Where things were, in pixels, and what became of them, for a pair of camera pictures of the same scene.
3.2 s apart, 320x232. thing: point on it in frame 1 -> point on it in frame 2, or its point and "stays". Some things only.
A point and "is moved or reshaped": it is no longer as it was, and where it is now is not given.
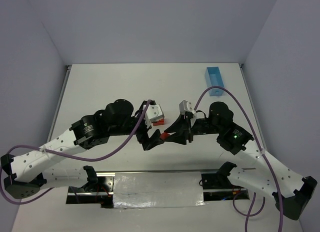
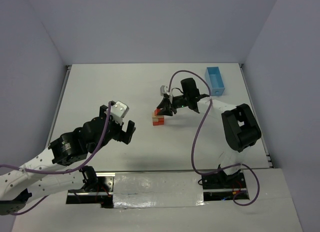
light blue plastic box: [214, 78] stays
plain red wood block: [164, 135] is moved or reshaped
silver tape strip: [157, 189] stays
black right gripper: [188, 129] -> [171, 103]
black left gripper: [142, 136] -> [115, 125]
